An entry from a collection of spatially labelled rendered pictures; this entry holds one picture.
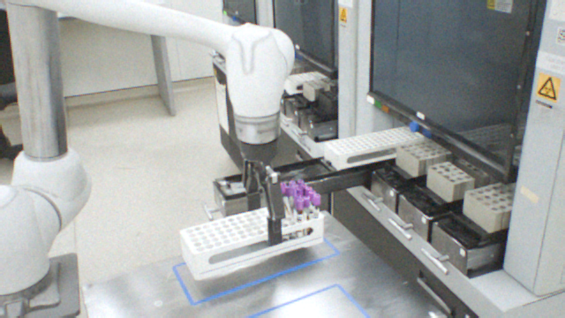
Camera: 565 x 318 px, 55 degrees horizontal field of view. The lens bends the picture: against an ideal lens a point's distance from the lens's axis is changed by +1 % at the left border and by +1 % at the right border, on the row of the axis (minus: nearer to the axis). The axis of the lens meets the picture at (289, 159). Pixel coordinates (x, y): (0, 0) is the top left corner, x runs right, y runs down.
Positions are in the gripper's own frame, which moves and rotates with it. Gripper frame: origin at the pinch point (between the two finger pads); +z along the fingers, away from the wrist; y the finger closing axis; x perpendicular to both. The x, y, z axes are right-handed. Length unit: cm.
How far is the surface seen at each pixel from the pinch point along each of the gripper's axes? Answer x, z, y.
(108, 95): 18, 86, -387
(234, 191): 6.0, 10.6, -35.2
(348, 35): 57, -22, -57
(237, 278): -8.6, 8.9, 3.8
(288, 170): 25.0, 10.6, -39.2
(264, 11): 65, -17, -141
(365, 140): 49, 4, -34
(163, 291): -23.3, 8.9, 0.3
